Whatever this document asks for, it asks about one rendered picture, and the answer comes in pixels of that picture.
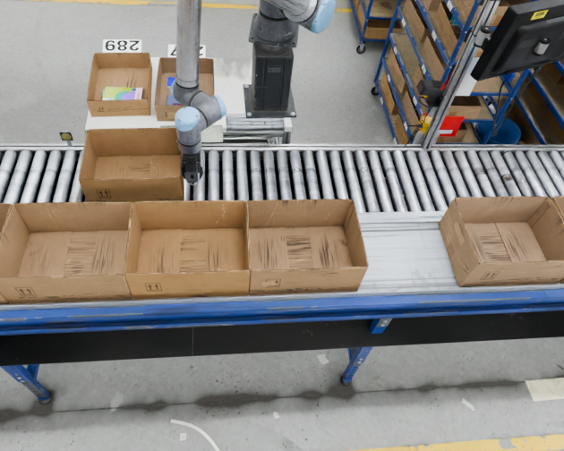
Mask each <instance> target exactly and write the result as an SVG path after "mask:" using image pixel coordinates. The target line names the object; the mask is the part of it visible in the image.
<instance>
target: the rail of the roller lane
mask: <svg viewBox="0 0 564 451"><path fill-rule="evenodd" d="M83 147H84V144H73V147H68V144H42V143H0V152H1V153H2V158H1V161H2V160H3V157H4V153H5V152H6V151H7V150H13V151H15V152H16V153H17V158H16V161H18V158H19V155H20V153H21V151H22V150H28V151H30V152H31V153H32V159H31V161H33V158H34V156H35V153H36V151H37V150H44V151H46V153H47V160H46V161H48V159H49V156H50V152H51V151H52V150H59V151H60V152H62V159H61V161H64V155H65V152H66V151H67V150H73V151H75V152H76V153H77V158H76V161H79V156H80V153H81V151H82V150H83ZM201 150H203V151H204V152H205V161H209V152H210V151H211V150H216V151H217V152H218V153H219V161H222V153H223V151H224V150H231V151H232V153H233V161H234V160H236V152H237V151H238V150H244V151H245V152H246V160H250V152H251V151H252V150H258V151H259V152H260V158H261V160H263V152H264V151H265V150H271V151H272V152H273V157H274V160H277V152H278V151H279V150H284V151H285V152H286V157H287V160H290V156H289V154H290V152H291V151H292V150H298V151H299V153H300V158H301V160H303V152H304V151H306V150H311V151H312V154H313V159H314V160H317V159H316V152H317V151H318V150H324V151H325V152H326V156H327V160H329V153H330V151H331V150H337V151H338V154H339V157H340V160H343V158H342V152H343V151H345V150H350V151H351V152H352V156H353V160H355V152H356V151H357V150H362V151H363V152H364V155H365V157H366V160H368V157H367V153H368V152H369V151H370V150H376V151H377V154H378V157H379V160H381V159H380V153H381V152H382V151H383V150H388V151H389V153H390V155H391V159H392V160H394V159H393V157H392V153H393V152H394V151H396V150H401V151H402V153H403V156H404V159H405V160H406V157H405V153H406V152H407V151H408V150H413V151H414V153H415V155H416V158H417V160H419V159H418V156H417V153H418V152H419V151H420V150H426V151H427V153H428V156H429V159H430V160H431V158H430V153H431V152H432V151H433V150H438V151H439V153H440V156H441V154H442V152H443V151H445V150H450V151H451V152H452V155H453V157H454V153H455V152H456V151H458V150H463V151H464V153H465V155H466V152H467V151H469V150H474V151H475V152H476V154H477V156H478V153H479V152H480V151H482V150H487V151H488V153H489V155H490V153H491V152H492V151H494V150H498V151H499V152H500V154H501V153H502V152H503V151H505V150H510V151H511V152H512V154H514V152H516V151H517V150H522V151H523V152H524V154H525V153H526V152H527V151H529V150H534V152H535V153H536V154H537V152H539V151H541V150H546V152H547V153H549V152H551V151H553V150H557V151H558V152H559V153H560V152H561V151H563V150H564V145H500V144H432V145H431V148H430V149H422V146H421V144H406V146H405V144H338V145H330V144H201ZM441 158H442V157H441ZM442 160H443V158H442Z"/></svg>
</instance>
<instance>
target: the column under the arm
mask: <svg viewBox="0 0 564 451"><path fill-rule="evenodd" d="M293 64H294V52H293V48H291V47H284V48H283V49H282V50H280V51H276V52H274V51H269V50H267V49H265V48H264V47H263V46H262V44H256V43H253V45H252V84H243V89H244V106H245V115H246V118H292V117H296V111H295V102H294V98H293V93H292V89H291V79H292V71H293Z"/></svg>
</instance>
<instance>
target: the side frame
mask: <svg viewBox="0 0 564 451"><path fill-rule="evenodd" d="M534 311H564V289H554V290H531V291H507V292H484V293H461V294H416V295H392V296H369V297H346V298H322V299H299V300H275V301H252V302H207V303H184V304H160V305H137V306H114V307H90V308H67V309H44V310H20V311H0V336H11V335H32V334H52V333H72V332H92V331H112V330H133V329H153V328H192V327H212V326H233V325H252V324H273V323H293V322H313V321H333V320H353V319H393V318H412V317H433V316H453V315H474V314H493V313H514V312H534Z"/></svg>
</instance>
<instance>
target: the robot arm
mask: <svg viewBox="0 0 564 451"><path fill-rule="evenodd" d="M335 6H336V3H335V0H260V5H259V12H258V14H257V16H256V18H255V21H254V26H253V28H254V31H255V33H256V34H257V35H258V36H259V37H261V38H264V39H266V40H269V41H284V40H288V39H290V38H291V37H293V36H294V34H295V24H296V23H297V24H299V25H301V26H303V27H304V28H306V29H308V30H309V31H310V32H314V33H316V34H319V33H321V32H323V31H324V30H325V29H326V27H327V26H328V25H329V22H330V20H331V18H332V16H333V13H334V11H335ZM175 8H176V78H175V80H174V81H173V83H172V86H171V90H170V91H171V95H172V97H173V98H174V99H175V100H176V101H177V102H179V103H181V104H182V105H184V106H185V107H183V108H181V109H179V110H178V111H177V112H176V114H175V127H176V134H177V141H176V142H178V148H179V150H180V151H181V152H182V153H183V163H182V166H181V170H182V176H183V178H184V179H185V180H186V181H187V182H188V183H189V184H190V185H192V186H194V185H196V184H197V183H198V182H199V180H200V179H201V178H202V176H203V169H202V166H201V163H200V162H201V132H202V131H203V130H205V129H206V128H208V127H210V126H211V125H212V124H214V123H215V122H217V121H218V120H221V119H222V118H223V117H224V116H225V115H226V104H225V102H224V100H223V99H222V98H221V97H220V96H218V95H213V96H212V97H210V96H209V95H208V94H206V93H205V92H203V91H202V90H201V89H199V64H200V41H201V0H175Z"/></svg>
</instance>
